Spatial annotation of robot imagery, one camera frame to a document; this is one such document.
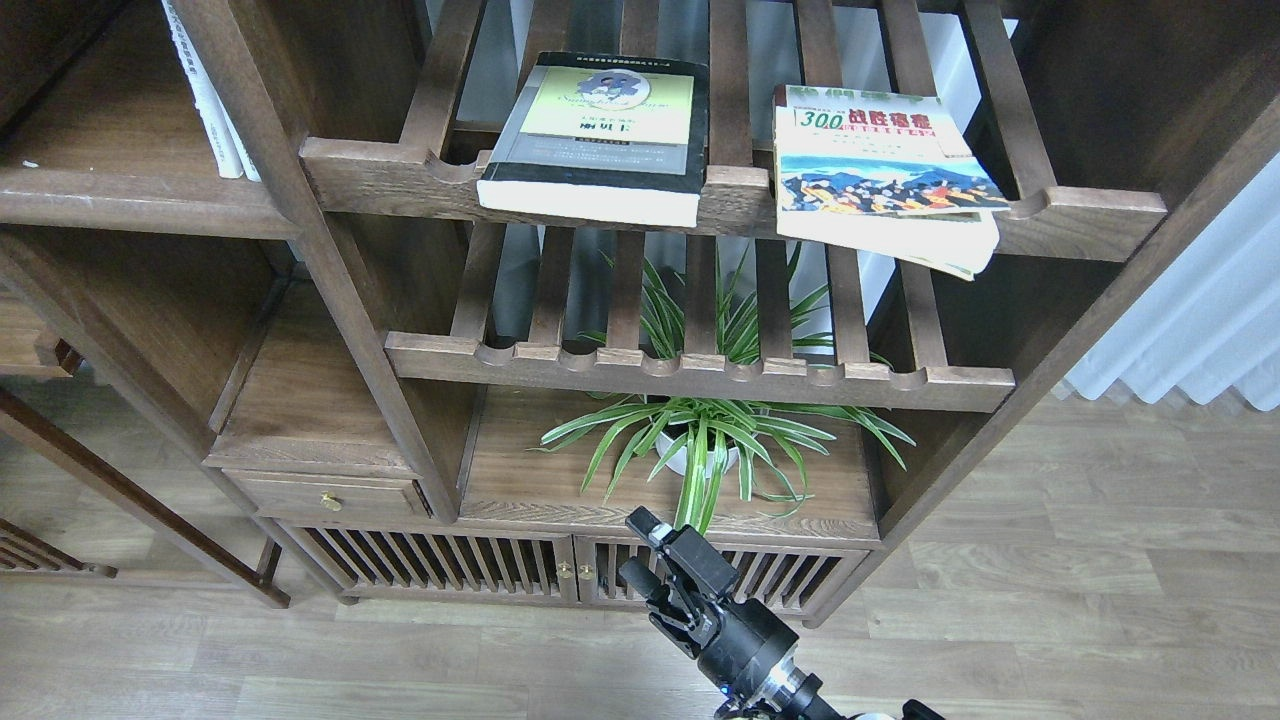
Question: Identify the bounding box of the black and yellow book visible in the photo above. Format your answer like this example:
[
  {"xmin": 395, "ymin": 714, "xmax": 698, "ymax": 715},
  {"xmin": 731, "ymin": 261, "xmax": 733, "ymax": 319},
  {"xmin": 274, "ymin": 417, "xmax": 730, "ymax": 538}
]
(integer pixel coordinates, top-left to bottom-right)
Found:
[{"xmin": 476, "ymin": 53, "xmax": 709, "ymax": 228}]

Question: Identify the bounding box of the colourful 300 paperback book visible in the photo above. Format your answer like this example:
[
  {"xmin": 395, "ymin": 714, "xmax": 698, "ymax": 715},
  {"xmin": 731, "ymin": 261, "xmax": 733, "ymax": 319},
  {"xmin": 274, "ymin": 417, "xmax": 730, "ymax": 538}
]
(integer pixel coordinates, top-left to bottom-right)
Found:
[{"xmin": 773, "ymin": 85, "xmax": 1009, "ymax": 281}]

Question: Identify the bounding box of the brass drawer knob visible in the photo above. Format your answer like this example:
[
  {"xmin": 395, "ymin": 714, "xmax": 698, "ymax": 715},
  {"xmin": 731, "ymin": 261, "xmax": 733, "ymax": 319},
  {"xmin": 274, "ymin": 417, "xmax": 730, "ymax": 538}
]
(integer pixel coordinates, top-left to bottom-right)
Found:
[{"xmin": 320, "ymin": 491, "xmax": 343, "ymax": 512}]

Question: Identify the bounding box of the green spider plant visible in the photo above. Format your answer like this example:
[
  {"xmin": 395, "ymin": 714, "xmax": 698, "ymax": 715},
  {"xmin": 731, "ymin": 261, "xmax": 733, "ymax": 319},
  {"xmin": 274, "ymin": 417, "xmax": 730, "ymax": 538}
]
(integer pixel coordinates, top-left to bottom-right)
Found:
[{"xmin": 530, "ymin": 250, "xmax": 916, "ymax": 533}]

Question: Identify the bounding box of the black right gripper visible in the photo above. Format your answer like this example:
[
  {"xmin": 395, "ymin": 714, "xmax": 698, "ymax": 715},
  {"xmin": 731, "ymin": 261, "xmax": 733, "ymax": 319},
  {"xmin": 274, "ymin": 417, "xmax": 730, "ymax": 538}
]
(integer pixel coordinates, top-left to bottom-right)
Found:
[{"xmin": 621, "ymin": 506, "xmax": 799, "ymax": 701}]

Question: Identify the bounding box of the white book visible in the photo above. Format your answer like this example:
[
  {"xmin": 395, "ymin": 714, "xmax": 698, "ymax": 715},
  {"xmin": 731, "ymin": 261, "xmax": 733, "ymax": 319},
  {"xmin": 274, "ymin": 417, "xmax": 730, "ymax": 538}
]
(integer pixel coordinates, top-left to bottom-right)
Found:
[
  {"xmin": 214, "ymin": 92, "xmax": 261, "ymax": 182},
  {"xmin": 161, "ymin": 1, "xmax": 244, "ymax": 179}
]

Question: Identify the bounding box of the white plant pot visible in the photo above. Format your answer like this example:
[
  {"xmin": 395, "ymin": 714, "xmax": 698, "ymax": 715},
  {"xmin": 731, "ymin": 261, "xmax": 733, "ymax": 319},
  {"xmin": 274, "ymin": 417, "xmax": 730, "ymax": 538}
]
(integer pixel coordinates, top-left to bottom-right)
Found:
[{"xmin": 646, "ymin": 421, "xmax": 740, "ymax": 480}]

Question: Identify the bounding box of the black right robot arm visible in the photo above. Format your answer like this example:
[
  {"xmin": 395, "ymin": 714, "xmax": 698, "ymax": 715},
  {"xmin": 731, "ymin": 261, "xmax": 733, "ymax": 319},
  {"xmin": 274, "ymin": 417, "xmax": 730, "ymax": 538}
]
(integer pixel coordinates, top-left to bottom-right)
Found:
[{"xmin": 620, "ymin": 506, "xmax": 841, "ymax": 719}]

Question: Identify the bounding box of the white curtain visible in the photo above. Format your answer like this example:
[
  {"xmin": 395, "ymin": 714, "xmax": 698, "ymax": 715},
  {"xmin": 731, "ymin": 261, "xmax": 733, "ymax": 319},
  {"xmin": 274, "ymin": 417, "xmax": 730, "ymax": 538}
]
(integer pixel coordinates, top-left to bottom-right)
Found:
[{"xmin": 1064, "ymin": 158, "xmax": 1279, "ymax": 413}]

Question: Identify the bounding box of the white book right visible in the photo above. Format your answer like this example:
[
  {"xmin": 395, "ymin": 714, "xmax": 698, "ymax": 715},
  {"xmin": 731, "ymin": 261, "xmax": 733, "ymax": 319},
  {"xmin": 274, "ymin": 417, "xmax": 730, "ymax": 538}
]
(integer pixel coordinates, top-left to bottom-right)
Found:
[{"xmin": 214, "ymin": 92, "xmax": 261, "ymax": 182}]

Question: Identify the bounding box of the white book left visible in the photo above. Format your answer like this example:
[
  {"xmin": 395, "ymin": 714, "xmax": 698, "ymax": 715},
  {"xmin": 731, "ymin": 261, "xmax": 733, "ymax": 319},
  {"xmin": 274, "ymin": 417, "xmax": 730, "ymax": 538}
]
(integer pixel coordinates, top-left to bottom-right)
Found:
[{"xmin": 161, "ymin": 1, "xmax": 244, "ymax": 179}]

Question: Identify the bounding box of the dark wooden bookshelf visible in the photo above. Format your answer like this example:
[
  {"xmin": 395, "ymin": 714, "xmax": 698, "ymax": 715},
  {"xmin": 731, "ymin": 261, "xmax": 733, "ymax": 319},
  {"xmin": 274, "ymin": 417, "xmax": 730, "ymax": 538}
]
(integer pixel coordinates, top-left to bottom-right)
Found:
[{"xmin": 3, "ymin": 1, "xmax": 1277, "ymax": 626}]

